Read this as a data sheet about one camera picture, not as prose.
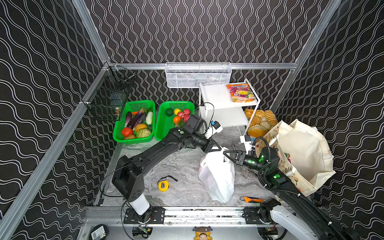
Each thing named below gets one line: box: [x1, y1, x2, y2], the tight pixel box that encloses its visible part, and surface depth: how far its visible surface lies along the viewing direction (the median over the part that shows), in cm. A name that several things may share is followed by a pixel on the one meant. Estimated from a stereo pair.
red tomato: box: [122, 127, 134, 137], surface depth 103 cm
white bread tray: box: [244, 108, 280, 143], surface depth 108 cm
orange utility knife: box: [240, 196, 264, 203], surface depth 81 cm
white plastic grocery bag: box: [198, 147, 235, 204], surface depth 73 cm
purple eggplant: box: [125, 111, 132, 127], surface depth 115 cm
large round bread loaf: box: [247, 124, 268, 138], surface depth 105 cm
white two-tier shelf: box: [198, 79, 261, 136], surface depth 86 cm
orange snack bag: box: [226, 83, 256, 103], surface depth 81 cm
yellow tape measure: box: [157, 175, 178, 192], surface depth 85 cm
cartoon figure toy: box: [192, 226, 213, 240], surface depth 70 cm
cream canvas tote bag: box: [255, 119, 336, 197], surface depth 75 cm
